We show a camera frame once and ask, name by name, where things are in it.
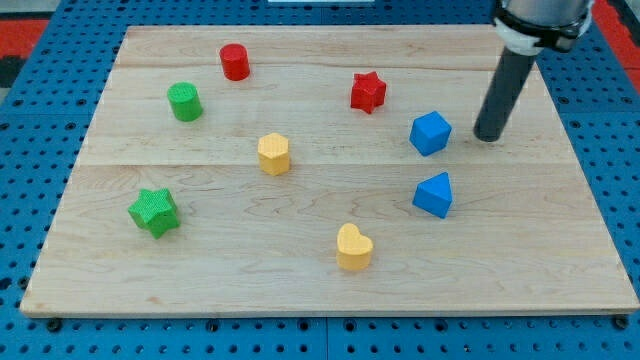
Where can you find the blue cube block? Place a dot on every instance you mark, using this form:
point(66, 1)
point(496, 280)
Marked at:
point(430, 133)

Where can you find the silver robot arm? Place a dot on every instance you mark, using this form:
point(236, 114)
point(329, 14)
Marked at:
point(529, 26)

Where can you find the blue triangle block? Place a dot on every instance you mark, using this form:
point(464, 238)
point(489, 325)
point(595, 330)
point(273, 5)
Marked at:
point(434, 195)

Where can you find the wooden board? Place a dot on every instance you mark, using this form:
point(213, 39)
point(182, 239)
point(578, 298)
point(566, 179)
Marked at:
point(523, 235)

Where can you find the yellow hexagon block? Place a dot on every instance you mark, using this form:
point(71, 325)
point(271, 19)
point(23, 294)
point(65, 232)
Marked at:
point(273, 154)

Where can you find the yellow heart block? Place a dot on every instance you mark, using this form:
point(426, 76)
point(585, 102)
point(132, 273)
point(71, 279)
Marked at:
point(354, 250)

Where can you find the red star block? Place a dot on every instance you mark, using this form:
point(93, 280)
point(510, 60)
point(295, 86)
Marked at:
point(368, 92)

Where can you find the red cylinder block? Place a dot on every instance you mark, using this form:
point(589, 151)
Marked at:
point(235, 61)

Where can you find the green cylinder block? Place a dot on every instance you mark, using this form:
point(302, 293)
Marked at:
point(184, 101)

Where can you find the green star block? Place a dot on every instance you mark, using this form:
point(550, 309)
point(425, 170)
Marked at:
point(155, 211)

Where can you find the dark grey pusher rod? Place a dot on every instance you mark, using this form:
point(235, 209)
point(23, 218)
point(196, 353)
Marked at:
point(504, 90)

